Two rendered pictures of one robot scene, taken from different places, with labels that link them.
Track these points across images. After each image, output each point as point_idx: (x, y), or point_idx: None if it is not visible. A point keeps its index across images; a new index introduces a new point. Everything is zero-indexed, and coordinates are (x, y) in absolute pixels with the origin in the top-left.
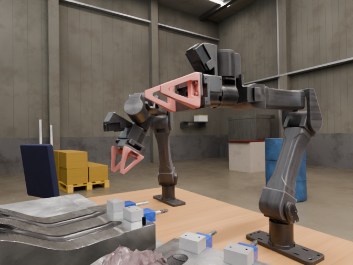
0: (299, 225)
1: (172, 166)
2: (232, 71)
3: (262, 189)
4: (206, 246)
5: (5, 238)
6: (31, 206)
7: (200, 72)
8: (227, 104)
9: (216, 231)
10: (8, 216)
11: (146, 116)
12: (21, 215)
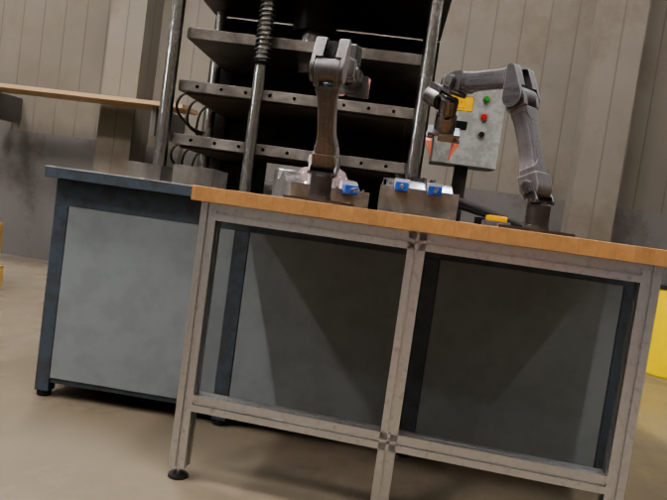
0: (328, 203)
1: (525, 168)
2: None
3: (338, 150)
4: (342, 188)
5: (385, 178)
6: None
7: None
8: (341, 84)
9: (353, 188)
10: None
11: (431, 100)
12: (444, 190)
